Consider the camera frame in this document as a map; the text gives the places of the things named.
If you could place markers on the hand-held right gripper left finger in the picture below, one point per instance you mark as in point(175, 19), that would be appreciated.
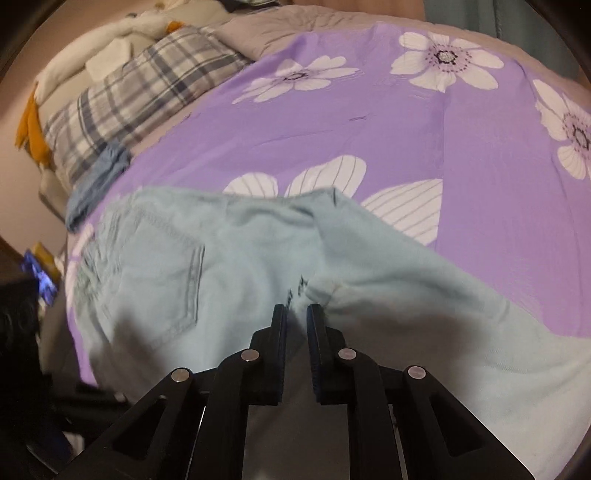
point(277, 360)

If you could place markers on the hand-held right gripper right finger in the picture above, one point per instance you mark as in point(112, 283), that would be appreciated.
point(316, 360)

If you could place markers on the light blue strawberry print pants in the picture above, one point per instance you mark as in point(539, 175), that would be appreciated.
point(392, 314)

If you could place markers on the purple floral blanket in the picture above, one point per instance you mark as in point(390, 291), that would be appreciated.
point(415, 138)

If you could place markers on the small blue denim cloth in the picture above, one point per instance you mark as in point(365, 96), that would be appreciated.
point(99, 184)

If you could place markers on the plaid pillow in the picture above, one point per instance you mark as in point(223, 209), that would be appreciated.
point(138, 97)

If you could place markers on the pink curtain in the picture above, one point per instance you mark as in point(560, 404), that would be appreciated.
point(369, 8)

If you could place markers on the white plush toy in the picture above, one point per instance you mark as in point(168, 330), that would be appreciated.
point(115, 41)

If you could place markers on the teal curtain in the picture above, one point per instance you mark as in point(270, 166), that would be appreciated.
point(489, 18)

